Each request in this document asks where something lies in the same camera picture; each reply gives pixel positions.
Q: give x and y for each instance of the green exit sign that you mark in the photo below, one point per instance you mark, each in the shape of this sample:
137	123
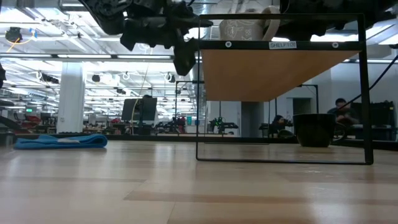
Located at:
29	110

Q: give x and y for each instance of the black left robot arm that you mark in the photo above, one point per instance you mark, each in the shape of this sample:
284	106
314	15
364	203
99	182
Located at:
105	15

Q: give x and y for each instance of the long ceiling light bar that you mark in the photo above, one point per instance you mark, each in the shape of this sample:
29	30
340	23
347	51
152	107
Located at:
77	56

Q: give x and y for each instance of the black ceiling camera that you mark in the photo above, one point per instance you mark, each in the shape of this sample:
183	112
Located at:
13	34

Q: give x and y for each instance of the grey patterned ceramic mug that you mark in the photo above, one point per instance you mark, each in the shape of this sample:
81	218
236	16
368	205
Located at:
239	29

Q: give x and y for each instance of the white pillar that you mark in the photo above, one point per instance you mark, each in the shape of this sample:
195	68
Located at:
71	99

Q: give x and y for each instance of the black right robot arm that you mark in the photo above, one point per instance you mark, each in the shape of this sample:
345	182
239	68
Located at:
342	6

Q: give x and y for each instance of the black mug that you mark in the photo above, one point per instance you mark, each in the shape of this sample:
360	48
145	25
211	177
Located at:
314	130

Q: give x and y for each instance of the blue folded cloth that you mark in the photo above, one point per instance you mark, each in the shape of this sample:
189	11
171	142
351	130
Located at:
62	142

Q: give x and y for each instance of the black high-back bench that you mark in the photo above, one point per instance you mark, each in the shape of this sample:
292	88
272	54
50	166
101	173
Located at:
382	115

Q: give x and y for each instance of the grey pillar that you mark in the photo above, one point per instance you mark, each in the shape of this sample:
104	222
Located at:
252	119

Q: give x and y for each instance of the black monitor on stand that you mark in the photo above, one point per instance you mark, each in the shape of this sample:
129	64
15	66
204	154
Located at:
138	109

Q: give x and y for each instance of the green-lit robot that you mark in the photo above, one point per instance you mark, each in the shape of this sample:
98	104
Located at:
222	124

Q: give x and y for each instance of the wooden shelf with black frame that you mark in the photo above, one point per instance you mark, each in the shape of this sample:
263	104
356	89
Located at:
264	74

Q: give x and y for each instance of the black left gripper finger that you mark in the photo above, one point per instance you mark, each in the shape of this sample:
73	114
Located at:
186	56
199	21

